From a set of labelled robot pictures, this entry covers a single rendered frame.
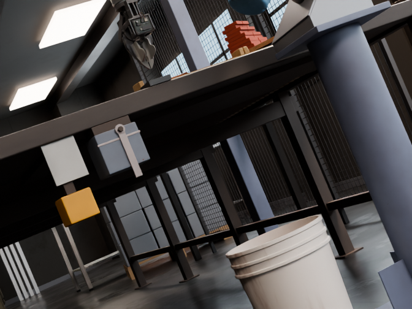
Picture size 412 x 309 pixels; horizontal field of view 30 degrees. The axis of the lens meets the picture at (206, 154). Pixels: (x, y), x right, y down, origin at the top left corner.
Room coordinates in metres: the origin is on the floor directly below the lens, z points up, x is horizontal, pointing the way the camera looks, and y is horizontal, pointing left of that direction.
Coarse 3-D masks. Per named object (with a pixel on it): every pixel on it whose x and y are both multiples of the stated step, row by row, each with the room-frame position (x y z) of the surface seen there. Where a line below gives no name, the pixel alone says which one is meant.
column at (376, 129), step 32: (320, 32) 2.17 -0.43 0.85; (352, 32) 2.24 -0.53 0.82; (320, 64) 2.28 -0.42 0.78; (352, 64) 2.24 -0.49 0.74; (352, 96) 2.24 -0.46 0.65; (384, 96) 2.25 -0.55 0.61; (352, 128) 2.27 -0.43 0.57; (384, 128) 2.24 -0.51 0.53; (384, 160) 2.24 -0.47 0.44; (384, 192) 2.26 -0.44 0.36; (384, 224) 2.31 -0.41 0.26; (384, 288) 2.25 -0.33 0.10
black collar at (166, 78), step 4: (164, 76) 2.32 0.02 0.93; (168, 76) 2.32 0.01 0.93; (152, 80) 2.30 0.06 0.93; (156, 80) 2.30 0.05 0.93; (160, 80) 2.31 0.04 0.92; (164, 80) 2.31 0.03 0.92; (168, 80) 2.34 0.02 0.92; (148, 84) 2.30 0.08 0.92; (152, 84) 2.30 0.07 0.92; (156, 84) 2.30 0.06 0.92; (140, 88) 2.36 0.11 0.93; (144, 88) 2.33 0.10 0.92
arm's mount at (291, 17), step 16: (304, 0) 2.29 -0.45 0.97; (320, 0) 2.19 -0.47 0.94; (336, 0) 2.21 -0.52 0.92; (352, 0) 2.22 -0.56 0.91; (368, 0) 2.24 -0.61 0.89; (288, 16) 2.39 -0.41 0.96; (304, 16) 2.20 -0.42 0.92; (320, 16) 2.18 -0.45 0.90; (336, 16) 2.20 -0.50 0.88; (288, 32) 2.32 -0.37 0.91; (304, 32) 2.24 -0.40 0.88
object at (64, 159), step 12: (48, 144) 2.14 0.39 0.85; (60, 144) 2.16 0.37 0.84; (72, 144) 2.17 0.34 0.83; (48, 156) 2.14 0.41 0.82; (60, 156) 2.15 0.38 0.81; (72, 156) 2.17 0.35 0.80; (60, 168) 2.15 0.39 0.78; (72, 168) 2.16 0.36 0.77; (84, 168) 2.17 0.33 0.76; (60, 180) 2.14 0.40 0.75
